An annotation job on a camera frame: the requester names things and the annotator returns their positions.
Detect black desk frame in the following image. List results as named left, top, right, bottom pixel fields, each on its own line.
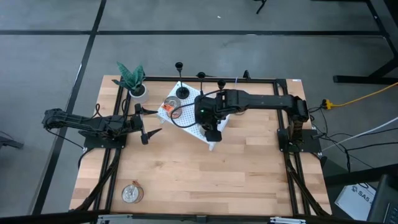
left=310, top=0, right=398, bottom=85

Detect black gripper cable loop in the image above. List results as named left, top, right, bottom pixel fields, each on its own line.
left=170, top=89, right=231, bottom=129

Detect black chair leg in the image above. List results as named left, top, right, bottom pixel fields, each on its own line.
left=0, top=130, right=25, bottom=150

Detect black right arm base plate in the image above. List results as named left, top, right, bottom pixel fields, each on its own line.
left=277, top=128, right=322, bottom=153

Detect white floor cable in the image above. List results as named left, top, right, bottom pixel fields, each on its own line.
left=322, top=116, right=398, bottom=152

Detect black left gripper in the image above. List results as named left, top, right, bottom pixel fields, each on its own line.
left=126, top=103, right=163, bottom=146

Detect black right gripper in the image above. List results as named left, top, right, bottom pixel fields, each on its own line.
left=193, top=92, right=231, bottom=131

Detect black laptop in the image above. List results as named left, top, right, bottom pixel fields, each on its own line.
left=366, top=173, right=398, bottom=224

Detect white box with label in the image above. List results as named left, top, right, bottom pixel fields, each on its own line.
left=334, top=183, right=379, bottom=222

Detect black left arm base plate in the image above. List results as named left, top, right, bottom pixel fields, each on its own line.
left=83, top=130, right=127, bottom=149

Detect white perforated shelf riser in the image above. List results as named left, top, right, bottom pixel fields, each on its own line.
left=156, top=81, right=231, bottom=152

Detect scented candle tin orange label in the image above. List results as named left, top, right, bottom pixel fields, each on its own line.
left=162, top=95, right=183, bottom=119
left=121, top=180, right=145, bottom=205

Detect yellow power cable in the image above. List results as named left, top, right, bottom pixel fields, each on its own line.
left=323, top=82, right=398, bottom=110

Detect silver metal bracket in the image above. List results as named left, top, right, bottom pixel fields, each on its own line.
left=269, top=216, right=307, bottom=224
left=96, top=213, right=134, bottom=224

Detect green plant in white pot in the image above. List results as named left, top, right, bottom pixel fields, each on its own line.
left=111, top=61, right=149, bottom=105

